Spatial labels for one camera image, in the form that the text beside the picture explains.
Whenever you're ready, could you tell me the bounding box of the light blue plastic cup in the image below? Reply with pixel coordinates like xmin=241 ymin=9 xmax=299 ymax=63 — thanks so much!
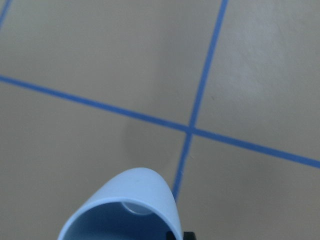
xmin=58 ymin=167 xmax=184 ymax=240

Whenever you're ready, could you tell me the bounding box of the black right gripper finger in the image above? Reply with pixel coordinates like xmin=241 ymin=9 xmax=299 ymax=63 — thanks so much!
xmin=183 ymin=231 xmax=196 ymax=240

